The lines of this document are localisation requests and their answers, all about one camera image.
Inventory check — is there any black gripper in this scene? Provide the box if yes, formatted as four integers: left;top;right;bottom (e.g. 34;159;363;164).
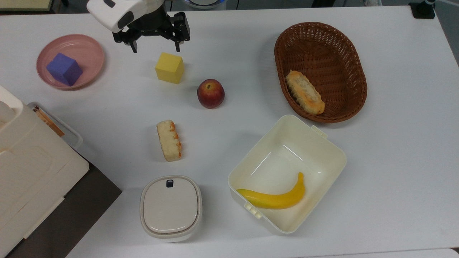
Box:
113;3;191;54

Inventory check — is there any purple cube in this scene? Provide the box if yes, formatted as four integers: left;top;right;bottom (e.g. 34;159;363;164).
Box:
46;53;83;87

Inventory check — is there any yellow cube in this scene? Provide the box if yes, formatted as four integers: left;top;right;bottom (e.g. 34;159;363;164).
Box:
155;52;184;85

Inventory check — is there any pink plate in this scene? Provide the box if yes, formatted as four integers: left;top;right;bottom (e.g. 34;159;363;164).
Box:
36;34;105;90

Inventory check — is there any red apple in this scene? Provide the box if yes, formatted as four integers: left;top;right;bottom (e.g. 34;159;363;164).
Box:
197;79;225;109

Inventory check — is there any pale ridged bread loaf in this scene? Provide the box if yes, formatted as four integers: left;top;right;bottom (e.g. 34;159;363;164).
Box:
156;120;182;162

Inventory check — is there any orange cabinet tag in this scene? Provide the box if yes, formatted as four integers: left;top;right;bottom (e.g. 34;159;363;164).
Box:
32;106;66;138

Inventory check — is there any long toasted bread loaf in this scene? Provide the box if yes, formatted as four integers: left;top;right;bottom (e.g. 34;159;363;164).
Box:
285;70;325;115

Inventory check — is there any brown wicker basket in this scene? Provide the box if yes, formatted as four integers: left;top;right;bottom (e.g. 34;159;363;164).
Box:
274;22;368;124

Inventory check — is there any small cream lidded bin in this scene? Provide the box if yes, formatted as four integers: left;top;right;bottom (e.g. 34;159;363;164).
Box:
140;175;203;243

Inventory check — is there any cream plastic open box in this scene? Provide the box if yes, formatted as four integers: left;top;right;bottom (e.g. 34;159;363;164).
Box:
228;115;347;234

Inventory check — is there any cream plastic cabinet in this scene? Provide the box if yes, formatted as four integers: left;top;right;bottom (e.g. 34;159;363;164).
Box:
0;85;89;258

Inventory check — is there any dark brown drawer base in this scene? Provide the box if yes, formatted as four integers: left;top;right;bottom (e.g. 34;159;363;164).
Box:
5;158;122;258

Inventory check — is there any yellow banana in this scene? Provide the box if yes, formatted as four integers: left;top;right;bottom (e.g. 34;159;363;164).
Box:
236;172;306;210

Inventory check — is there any white drawer handle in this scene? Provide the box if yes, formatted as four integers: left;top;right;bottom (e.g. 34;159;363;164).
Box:
27;102;83;150

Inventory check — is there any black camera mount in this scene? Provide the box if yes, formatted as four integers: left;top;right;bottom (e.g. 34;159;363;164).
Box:
409;0;436;19

